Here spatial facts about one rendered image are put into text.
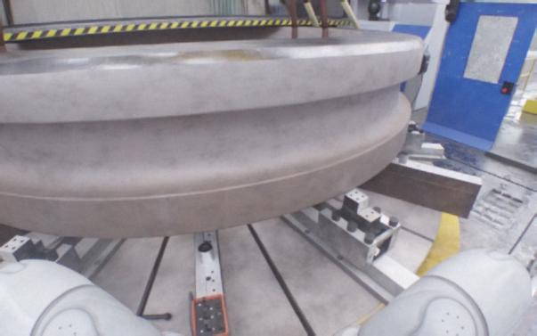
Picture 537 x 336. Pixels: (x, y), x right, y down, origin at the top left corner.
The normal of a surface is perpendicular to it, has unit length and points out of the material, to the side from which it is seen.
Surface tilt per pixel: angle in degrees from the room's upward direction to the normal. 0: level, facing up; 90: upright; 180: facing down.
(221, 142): 90
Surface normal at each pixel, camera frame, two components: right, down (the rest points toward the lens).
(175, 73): 0.22, 0.48
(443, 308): 0.03, -0.56
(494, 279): 0.13, -0.71
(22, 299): -0.08, -0.70
